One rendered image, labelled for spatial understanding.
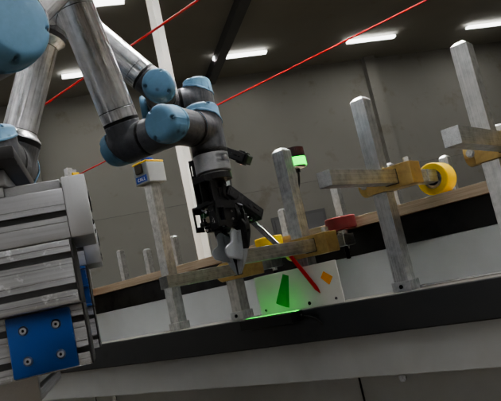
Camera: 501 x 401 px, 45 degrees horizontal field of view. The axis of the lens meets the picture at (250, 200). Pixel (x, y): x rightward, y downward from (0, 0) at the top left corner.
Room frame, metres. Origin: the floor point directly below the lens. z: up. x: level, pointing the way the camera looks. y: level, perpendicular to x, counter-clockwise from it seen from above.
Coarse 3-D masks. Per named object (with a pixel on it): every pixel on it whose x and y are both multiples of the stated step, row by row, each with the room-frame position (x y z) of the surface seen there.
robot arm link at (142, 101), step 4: (180, 88) 1.53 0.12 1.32; (176, 92) 1.51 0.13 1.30; (180, 92) 1.51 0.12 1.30; (140, 96) 1.51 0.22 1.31; (176, 96) 1.51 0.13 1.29; (180, 96) 1.51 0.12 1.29; (140, 100) 1.50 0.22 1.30; (144, 100) 1.50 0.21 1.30; (176, 100) 1.49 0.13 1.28; (180, 100) 1.51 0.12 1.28; (140, 104) 1.50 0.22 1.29; (144, 104) 1.50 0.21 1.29; (176, 104) 1.51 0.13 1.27; (180, 104) 1.51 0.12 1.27; (144, 108) 1.50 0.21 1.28; (148, 108) 1.50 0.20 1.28; (144, 112) 1.50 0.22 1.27; (144, 116) 1.51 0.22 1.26
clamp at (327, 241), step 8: (320, 232) 1.45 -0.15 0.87; (328, 232) 1.45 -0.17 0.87; (296, 240) 1.49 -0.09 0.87; (320, 240) 1.45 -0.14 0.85; (328, 240) 1.45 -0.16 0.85; (336, 240) 1.47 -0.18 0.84; (320, 248) 1.45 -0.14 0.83; (328, 248) 1.44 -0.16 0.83; (336, 248) 1.47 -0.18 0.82; (288, 256) 1.52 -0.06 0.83; (296, 256) 1.50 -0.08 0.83; (304, 256) 1.49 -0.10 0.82; (312, 256) 1.51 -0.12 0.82
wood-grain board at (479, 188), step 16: (448, 192) 1.44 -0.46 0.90; (464, 192) 1.41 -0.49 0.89; (480, 192) 1.39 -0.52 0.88; (400, 208) 1.52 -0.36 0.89; (416, 208) 1.49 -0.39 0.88; (368, 224) 1.61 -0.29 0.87; (288, 240) 1.76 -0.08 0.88; (160, 272) 2.13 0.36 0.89; (96, 288) 2.38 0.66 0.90; (112, 288) 2.32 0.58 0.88
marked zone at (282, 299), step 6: (282, 276) 1.54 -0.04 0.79; (288, 276) 1.53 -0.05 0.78; (282, 282) 1.54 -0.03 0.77; (288, 282) 1.53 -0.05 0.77; (282, 288) 1.54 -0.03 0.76; (288, 288) 1.53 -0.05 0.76; (282, 294) 1.55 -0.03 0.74; (288, 294) 1.53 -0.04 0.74; (282, 300) 1.55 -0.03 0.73; (288, 300) 1.54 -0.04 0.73; (288, 306) 1.54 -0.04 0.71
